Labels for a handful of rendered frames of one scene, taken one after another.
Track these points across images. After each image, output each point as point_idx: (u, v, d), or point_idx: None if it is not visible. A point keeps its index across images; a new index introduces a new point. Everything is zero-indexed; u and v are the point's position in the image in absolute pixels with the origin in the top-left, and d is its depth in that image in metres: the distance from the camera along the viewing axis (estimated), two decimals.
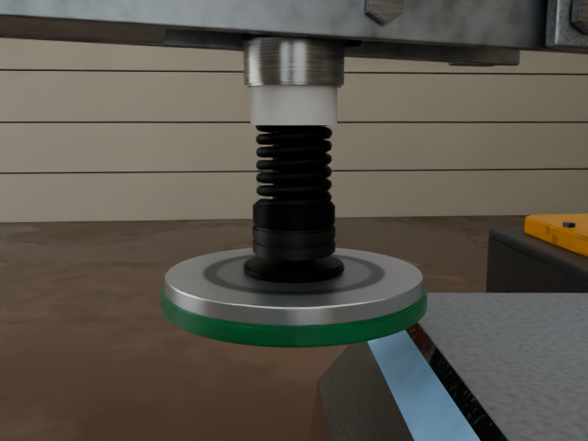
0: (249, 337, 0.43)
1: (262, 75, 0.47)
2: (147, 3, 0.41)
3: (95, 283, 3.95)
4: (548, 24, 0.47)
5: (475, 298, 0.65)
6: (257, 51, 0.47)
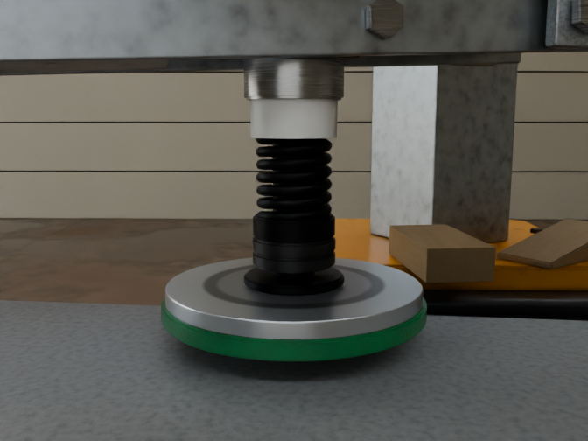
0: (185, 337, 0.46)
1: (262, 89, 0.47)
2: (150, 37, 0.42)
3: (64, 278, 4.07)
4: (548, 24, 0.47)
5: None
6: (257, 65, 0.47)
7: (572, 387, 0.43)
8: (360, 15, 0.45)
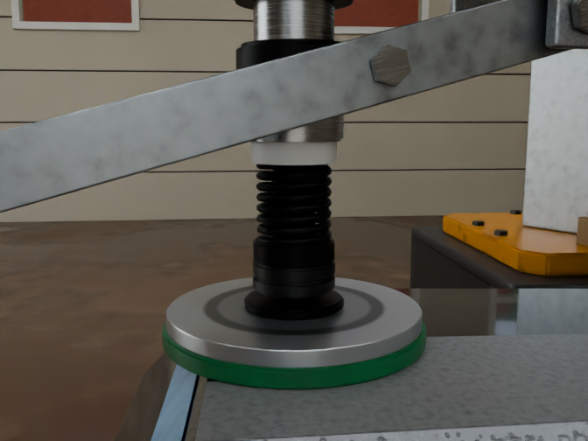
0: (173, 356, 0.48)
1: None
2: (173, 142, 0.43)
3: (63, 283, 3.96)
4: (548, 24, 0.47)
5: None
6: None
7: None
8: (367, 68, 0.45)
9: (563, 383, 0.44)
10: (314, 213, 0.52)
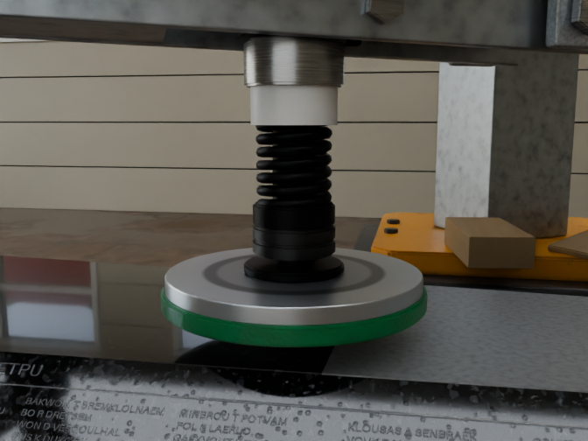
0: None
1: (262, 75, 0.47)
2: (147, 3, 0.41)
3: None
4: (548, 24, 0.47)
5: (17, 261, 0.83)
6: (257, 51, 0.47)
7: (535, 339, 0.53)
8: None
9: (11, 328, 0.56)
10: None
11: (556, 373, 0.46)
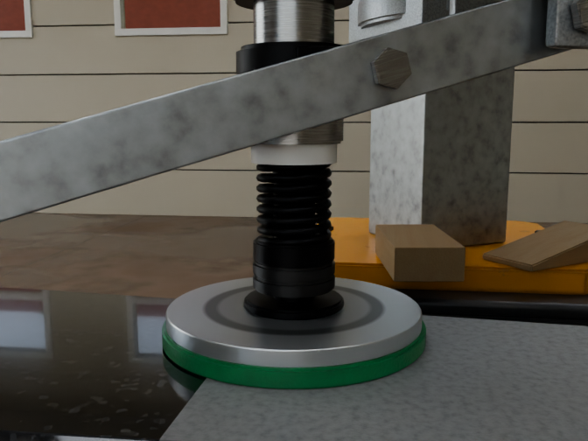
0: (280, 381, 0.43)
1: None
2: (175, 148, 0.43)
3: (118, 272, 4.24)
4: (548, 24, 0.47)
5: None
6: None
7: (436, 381, 0.44)
8: (367, 71, 0.45)
9: None
10: (314, 213, 0.52)
11: (451, 431, 0.37)
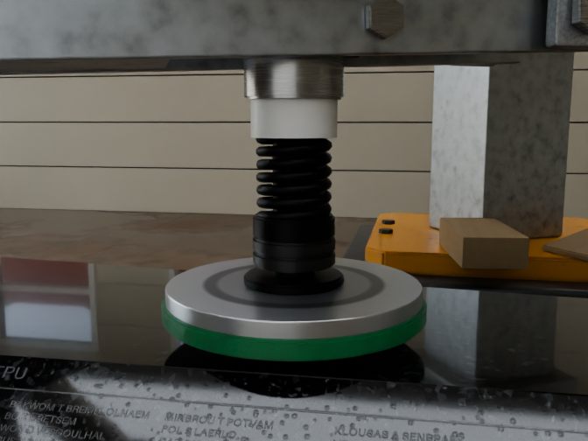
0: (410, 332, 0.47)
1: (262, 88, 0.47)
2: (150, 36, 0.42)
3: (166, 267, 4.39)
4: (548, 24, 0.47)
5: (7, 262, 0.82)
6: (257, 64, 0.47)
7: (525, 340, 0.53)
8: (360, 15, 0.45)
9: None
10: None
11: (545, 375, 0.45)
